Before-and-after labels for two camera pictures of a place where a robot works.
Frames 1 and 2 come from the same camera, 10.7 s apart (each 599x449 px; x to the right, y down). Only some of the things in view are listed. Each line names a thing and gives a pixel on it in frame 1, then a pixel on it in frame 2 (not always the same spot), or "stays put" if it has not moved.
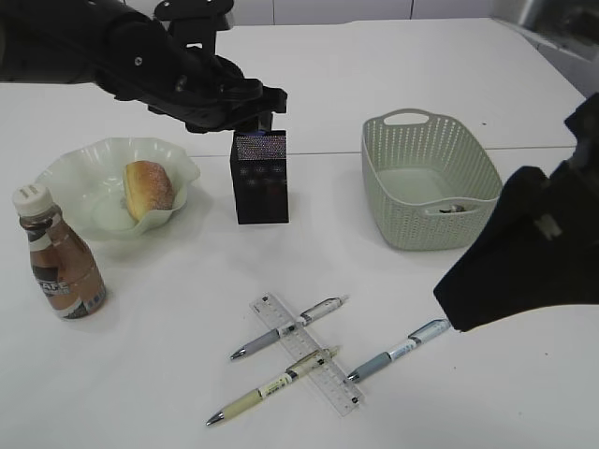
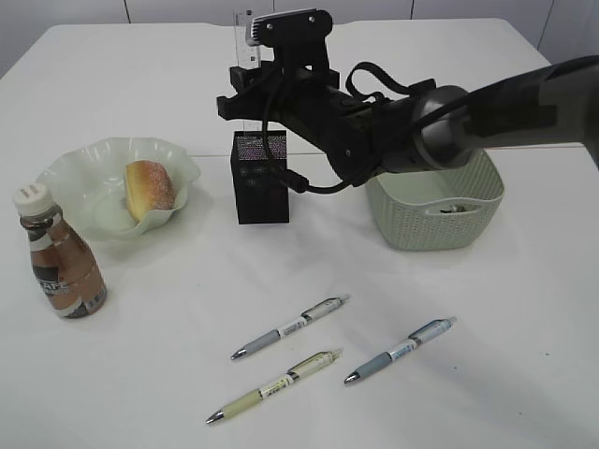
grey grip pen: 307,317 stays put
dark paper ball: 455,208 stays put
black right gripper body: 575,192 to 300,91
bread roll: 148,187 stays put
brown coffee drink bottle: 66,269 stays put
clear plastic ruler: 288,333 to 248,56
